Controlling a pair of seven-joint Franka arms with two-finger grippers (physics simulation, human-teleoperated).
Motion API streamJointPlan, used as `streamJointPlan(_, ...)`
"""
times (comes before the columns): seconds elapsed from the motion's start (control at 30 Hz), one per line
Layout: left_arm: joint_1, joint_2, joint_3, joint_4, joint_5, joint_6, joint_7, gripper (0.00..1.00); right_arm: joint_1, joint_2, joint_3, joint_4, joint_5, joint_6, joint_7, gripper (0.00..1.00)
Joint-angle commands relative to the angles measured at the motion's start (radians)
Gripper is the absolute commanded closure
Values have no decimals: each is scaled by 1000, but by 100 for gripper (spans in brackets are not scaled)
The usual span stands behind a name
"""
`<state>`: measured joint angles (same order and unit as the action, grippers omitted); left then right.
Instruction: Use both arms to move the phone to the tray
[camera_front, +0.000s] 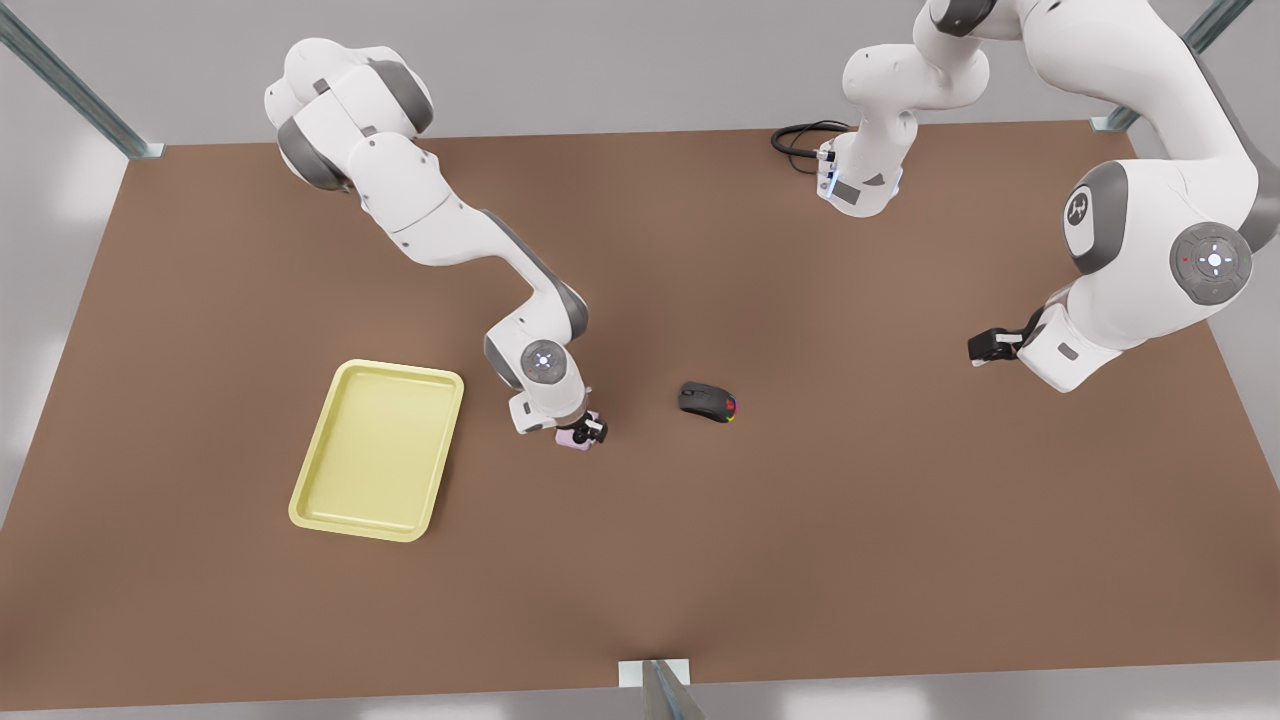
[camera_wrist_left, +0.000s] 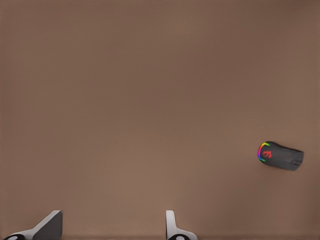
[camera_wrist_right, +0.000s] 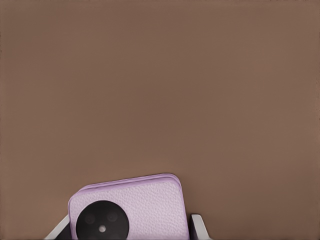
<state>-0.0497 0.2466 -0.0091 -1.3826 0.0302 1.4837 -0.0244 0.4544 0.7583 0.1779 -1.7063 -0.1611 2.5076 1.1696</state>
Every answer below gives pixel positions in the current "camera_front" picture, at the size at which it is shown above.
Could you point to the small pink block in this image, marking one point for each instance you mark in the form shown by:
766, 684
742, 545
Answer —
571, 438

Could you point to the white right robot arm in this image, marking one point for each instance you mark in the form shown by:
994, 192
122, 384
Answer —
430, 215

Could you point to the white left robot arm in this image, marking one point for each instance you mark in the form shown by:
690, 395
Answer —
1140, 250

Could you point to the black computer mouse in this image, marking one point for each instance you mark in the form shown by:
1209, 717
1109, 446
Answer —
706, 401

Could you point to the yellow rectangular tray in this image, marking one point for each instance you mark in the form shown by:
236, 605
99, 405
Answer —
378, 450

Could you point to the silver frame post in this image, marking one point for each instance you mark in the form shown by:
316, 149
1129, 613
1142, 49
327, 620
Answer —
660, 688
1180, 60
70, 85

